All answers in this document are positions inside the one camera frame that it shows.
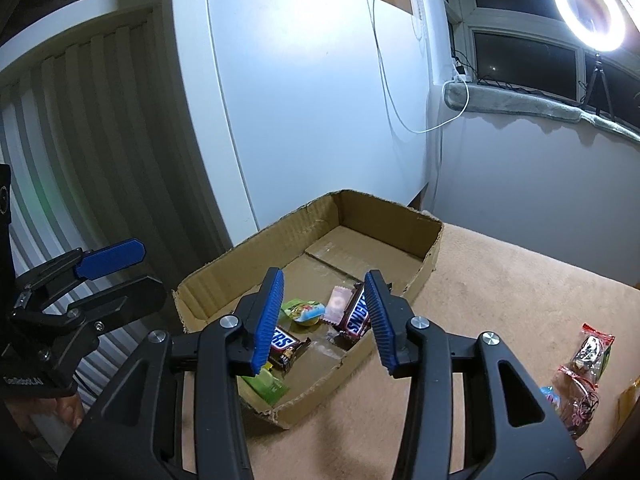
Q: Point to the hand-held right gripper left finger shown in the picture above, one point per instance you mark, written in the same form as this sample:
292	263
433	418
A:
267	320

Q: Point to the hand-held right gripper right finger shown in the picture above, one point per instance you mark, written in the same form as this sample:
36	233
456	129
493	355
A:
380	325

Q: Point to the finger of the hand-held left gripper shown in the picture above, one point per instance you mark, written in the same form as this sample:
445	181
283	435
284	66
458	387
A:
110	259
130	297

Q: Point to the brown chocolate bar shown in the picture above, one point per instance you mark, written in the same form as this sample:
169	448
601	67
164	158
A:
282	345
357	317

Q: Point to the green jelly cup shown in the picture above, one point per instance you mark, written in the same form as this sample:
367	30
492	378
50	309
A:
306	311

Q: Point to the small pink candy packet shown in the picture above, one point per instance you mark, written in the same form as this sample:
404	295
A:
336	305

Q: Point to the light green snack packet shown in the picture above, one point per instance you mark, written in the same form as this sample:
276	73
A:
267	386

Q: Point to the cardboard box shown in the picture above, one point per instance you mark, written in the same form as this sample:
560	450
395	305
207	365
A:
375	230

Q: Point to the person's left hand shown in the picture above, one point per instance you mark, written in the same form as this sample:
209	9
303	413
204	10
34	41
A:
62	410

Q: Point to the white ribbed radiator cover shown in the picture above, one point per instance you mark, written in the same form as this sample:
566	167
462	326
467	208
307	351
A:
100	150

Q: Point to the beige table blanket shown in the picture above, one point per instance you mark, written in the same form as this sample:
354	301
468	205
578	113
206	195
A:
500	300

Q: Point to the red wrapped date snack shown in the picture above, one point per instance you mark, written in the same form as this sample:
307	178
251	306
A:
592	350
575	395

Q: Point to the white cabinet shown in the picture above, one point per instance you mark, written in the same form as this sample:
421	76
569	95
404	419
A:
310	85

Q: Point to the grey window sill cloth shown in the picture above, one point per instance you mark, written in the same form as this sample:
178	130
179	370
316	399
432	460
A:
500	97

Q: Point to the white power strip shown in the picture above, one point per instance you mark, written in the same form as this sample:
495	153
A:
460	71

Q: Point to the black tripod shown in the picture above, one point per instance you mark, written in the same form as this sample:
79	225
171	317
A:
597	80

